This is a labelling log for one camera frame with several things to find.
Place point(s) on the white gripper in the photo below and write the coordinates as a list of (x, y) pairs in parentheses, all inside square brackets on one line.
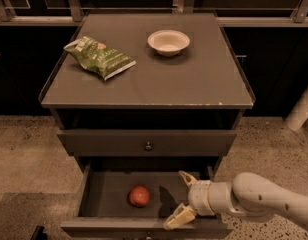
[(196, 197)]

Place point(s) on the red apple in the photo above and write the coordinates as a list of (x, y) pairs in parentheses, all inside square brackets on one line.
[(139, 196)]

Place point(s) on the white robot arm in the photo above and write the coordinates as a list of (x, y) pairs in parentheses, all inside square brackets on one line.
[(264, 175)]

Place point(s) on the round metal drawer knob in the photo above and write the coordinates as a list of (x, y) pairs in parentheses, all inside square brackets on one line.
[(148, 146)]

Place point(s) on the grey drawer cabinet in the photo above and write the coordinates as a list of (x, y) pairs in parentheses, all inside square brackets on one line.
[(201, 88)]

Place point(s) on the open middle drawer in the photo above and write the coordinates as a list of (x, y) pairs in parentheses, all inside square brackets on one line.
[(104, 210)]

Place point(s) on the closed top drawer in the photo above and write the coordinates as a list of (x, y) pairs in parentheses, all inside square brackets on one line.
[(130, 143)]

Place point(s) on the black object at floor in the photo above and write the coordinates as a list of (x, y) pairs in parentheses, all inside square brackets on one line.
[(39, 234)]

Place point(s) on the white paper bowl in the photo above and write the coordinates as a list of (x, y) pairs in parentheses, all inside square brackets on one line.
[(168, 43)]

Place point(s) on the green jalapeno chip bag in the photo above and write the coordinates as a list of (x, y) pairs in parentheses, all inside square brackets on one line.
[(99, 58)]

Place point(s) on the metal window railing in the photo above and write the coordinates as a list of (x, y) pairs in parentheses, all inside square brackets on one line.
[(229, 13)]

